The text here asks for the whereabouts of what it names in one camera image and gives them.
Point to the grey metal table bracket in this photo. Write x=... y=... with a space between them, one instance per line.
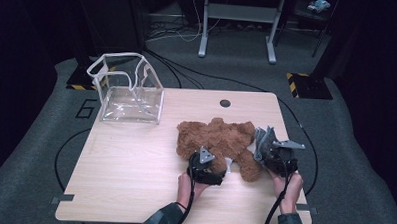
x=61 y=198
x=308 y=209

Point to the black striped stand base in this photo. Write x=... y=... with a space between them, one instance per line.
x=79 y=79
x=310 y=87

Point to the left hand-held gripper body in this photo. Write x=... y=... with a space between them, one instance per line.
x=196 y=168

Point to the clear plastic bag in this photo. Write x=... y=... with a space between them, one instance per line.
x=130 y=106

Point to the person's left hand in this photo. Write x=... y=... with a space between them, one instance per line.
x=183 y=191

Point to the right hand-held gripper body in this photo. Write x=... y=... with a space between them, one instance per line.
x=281 y=161

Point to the light blue white item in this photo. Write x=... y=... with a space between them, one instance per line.
x=318 y=5

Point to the person's right hand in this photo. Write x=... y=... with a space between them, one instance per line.
x=293 y=192

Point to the dark curtain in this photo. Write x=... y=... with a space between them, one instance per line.
x=15 y=52
x=381 y=65

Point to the brown teddy bear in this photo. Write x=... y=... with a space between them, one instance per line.
x=219 y=139

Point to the dark side table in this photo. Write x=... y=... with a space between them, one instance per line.
x=303 y=15

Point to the white metal desk frame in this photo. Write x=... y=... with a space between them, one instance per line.
x=240 y=12

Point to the black wristband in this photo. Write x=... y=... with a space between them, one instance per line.
x=180 y=205

